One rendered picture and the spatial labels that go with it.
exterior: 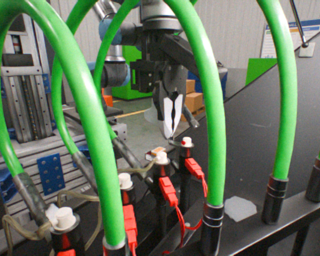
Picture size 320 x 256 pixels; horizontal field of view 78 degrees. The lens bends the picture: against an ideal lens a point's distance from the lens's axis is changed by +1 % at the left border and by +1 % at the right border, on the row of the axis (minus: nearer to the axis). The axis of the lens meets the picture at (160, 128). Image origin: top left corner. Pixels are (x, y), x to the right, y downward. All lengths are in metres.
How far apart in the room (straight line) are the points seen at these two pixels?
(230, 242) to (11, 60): 0.92
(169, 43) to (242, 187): 0.55
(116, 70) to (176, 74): 0.68
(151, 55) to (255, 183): 0.53
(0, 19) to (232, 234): 0.29
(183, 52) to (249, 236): 0.26
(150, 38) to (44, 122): 0.74
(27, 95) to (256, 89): 0.88
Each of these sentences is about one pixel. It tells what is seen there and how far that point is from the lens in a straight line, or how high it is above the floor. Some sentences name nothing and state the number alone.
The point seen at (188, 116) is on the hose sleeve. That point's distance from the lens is 0.48.
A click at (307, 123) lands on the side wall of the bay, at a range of 0.64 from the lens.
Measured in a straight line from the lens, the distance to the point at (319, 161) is 0.32.
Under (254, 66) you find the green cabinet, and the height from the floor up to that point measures 1.18.
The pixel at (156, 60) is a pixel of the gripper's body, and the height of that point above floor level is 1.28.
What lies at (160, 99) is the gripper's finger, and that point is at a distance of 0.34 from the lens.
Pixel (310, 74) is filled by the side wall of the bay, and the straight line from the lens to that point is 0.62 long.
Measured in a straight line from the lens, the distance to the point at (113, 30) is 0.34.
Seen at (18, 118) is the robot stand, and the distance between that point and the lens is 1.00.
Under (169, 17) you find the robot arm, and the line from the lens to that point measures 0.35.
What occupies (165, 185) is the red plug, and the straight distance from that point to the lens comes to 0.30.
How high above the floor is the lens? 1.28
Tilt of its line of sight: 19 degrees down
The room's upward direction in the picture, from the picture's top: straight up
